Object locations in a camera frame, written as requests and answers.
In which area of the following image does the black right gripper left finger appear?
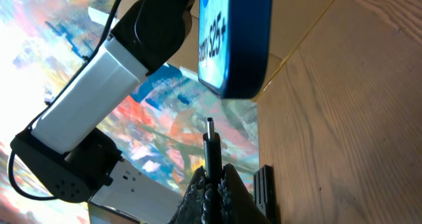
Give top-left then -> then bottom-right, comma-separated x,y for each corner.
168,167 -> 211,224

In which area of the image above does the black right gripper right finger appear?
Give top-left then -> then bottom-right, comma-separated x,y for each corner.
218,163 -> 270,224

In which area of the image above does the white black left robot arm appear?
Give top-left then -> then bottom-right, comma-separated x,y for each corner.
8,0 -> 195,223

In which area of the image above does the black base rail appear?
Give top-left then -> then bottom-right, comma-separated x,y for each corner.
253,165 -> 276,223

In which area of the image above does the blue Galaxy smartphone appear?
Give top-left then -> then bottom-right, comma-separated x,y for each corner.
198,0 -> 272,99

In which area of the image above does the colourful abstract painting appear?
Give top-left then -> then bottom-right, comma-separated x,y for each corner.
1,0 -> 258,223

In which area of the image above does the black USB charging cable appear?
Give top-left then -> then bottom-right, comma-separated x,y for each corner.
202,117 -> 225,224

